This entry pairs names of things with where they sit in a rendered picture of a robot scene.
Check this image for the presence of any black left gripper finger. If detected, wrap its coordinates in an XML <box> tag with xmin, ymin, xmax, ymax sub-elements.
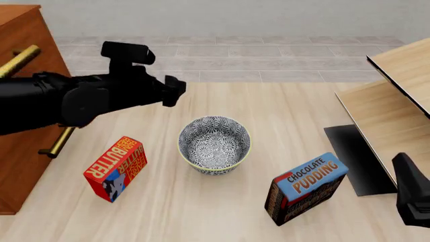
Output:
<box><xmin>162</xmin><ymin>75</ymin><xmax>187</xmax><ymax>108</ymax></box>

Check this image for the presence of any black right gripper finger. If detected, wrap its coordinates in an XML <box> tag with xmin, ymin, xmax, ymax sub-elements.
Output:
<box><xmin>391</xmin><ymin>151</ymin><xmax>425</xmax><ymax>200</ymax></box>

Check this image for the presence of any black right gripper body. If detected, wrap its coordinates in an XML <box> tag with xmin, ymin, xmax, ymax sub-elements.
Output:
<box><xmin>396</xmin><ymin>190</ymin><xmax>430</xmax><ymax>229</ymax></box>

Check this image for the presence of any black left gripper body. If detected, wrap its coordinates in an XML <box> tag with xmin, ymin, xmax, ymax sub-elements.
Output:
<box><xmin>127</xmin><ymin>65</ymin><xmax>169</xmax><ymax>107</ymax></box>

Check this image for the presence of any black white patterned bowl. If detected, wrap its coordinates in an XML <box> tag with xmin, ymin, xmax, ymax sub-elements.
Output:
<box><xmin>177</xmin><ymin>115</ymin><xmax>252</xmax><ymax>175</ymax></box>

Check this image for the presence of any wooden cabinet drawer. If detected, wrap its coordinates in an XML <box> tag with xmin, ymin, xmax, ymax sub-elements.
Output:
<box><xmin>0</xmin><ymin>7</ymin><xmax>73</xmax><ymax>78</ymax></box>
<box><xmin>0</xmin><ymin>125</ymin><xmax>70</xmax><ymax>216</ymax></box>

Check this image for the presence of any wooden cabinet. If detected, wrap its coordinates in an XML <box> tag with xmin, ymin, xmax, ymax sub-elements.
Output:
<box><xmin>0</xmin><ymin>4</ymin><xmax>73</xmax><ymax>216</ymax></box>

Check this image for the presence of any pale wooden board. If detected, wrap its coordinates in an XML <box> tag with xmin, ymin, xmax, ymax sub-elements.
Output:
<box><xmin>365</xmin><ymin>37</ymin><xmax>430</xmax><ymax>115</ymax></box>
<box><xmin>334</xmin><ymin>79</ymin><xmax>430</xmax><ymax>188</ymax></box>

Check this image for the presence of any red butter box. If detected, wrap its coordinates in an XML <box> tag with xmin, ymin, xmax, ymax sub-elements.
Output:
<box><xmin>83</xmin><ymin>135</ymin><xmax>148</xmax><ymax>204</ymax></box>

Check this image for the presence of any blue chocolate pudding box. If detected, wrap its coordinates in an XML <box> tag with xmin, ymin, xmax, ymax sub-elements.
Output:
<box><xmin>263</xmin><ymin>151</ymin><xmax>349</xmax><ymax>227</ymax></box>

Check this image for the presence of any camera plate on black stalk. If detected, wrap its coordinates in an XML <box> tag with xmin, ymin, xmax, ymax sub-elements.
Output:
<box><xmin>101</xmin><ymin>40</ymin><xmax>157</xmax><ymax>74</ymax></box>

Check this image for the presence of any brass drawer handle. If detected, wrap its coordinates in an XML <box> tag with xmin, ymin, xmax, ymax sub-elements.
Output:
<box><xmin>0</xmin><ymin>44</ymin><xmax>42</xmax><ymax>79</ymax></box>
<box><xmin>38</xmin><ymin>125</ymin><xmax>76</xmax><ymax>159</ymax></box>

